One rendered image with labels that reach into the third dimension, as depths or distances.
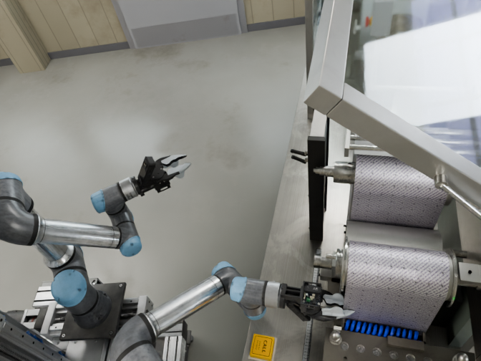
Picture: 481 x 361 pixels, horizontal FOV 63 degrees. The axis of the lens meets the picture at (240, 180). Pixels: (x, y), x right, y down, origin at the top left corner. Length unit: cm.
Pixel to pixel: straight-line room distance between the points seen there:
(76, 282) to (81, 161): 219
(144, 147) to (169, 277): 129
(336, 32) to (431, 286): 74
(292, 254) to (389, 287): 54
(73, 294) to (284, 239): 79
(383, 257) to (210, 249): 174
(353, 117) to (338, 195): 126
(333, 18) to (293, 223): 117
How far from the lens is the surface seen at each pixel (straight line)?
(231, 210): 280
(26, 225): 128
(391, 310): 121
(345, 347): 128
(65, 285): 156
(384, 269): 107
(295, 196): 169
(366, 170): 112
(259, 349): 138
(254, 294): 121
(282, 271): 151
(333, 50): 48
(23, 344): 150
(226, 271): 136
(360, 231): 120
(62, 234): 132
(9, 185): 136
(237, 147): 321
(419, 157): 49
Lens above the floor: 224
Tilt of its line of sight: 49 degrees down
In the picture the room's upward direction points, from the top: 13 degrees counter-clockwise
